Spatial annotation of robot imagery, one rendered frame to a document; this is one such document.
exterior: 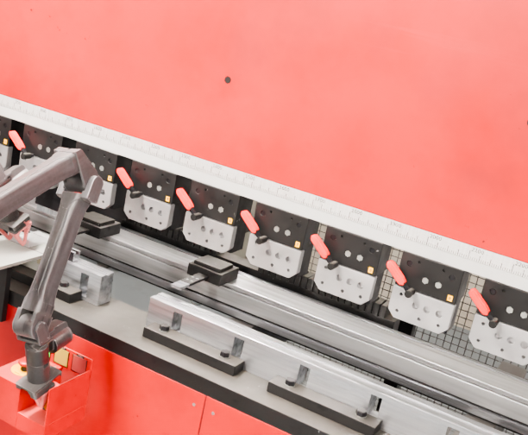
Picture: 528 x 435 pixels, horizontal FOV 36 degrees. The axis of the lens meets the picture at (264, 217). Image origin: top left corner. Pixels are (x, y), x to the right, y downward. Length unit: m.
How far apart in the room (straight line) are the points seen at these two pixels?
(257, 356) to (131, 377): 0.36
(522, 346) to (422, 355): 0.46
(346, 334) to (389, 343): 0.13
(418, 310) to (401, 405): 0.25
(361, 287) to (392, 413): 0.32
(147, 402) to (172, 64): 0.91
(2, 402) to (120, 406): 0.32
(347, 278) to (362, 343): 0.38
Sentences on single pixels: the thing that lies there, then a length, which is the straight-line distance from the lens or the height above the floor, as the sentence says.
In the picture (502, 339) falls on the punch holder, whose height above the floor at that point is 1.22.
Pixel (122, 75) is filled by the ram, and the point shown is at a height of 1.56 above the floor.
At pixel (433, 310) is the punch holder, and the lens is 1.95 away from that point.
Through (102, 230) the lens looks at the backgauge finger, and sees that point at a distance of 2.67.
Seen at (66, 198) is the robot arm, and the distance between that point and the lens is 2.10.
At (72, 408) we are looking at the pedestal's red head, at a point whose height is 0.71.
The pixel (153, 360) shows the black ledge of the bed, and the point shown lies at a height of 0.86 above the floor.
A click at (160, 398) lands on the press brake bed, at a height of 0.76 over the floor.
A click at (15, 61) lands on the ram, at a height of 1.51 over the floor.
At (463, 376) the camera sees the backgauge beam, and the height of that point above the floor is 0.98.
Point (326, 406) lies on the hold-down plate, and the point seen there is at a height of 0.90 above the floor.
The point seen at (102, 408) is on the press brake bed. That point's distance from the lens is 2.39.
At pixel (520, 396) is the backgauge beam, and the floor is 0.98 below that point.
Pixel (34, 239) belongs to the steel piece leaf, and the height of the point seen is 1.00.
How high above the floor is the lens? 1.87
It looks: 16 degrees down
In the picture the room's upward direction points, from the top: 12 degrees clockwise
